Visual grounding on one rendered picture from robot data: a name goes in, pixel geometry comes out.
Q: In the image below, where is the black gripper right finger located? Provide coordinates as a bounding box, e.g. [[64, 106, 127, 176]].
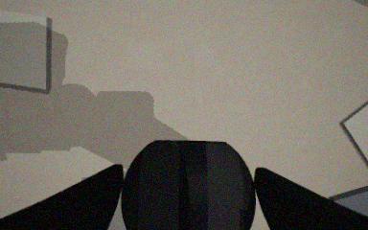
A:
[[253, 167, 368, 230]]

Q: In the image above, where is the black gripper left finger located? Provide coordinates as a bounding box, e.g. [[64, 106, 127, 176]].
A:
[[0, 165, 125, 230]]

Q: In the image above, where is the black rounded unit with label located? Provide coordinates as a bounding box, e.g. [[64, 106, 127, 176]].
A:
[[121, 140, 256, 230]]

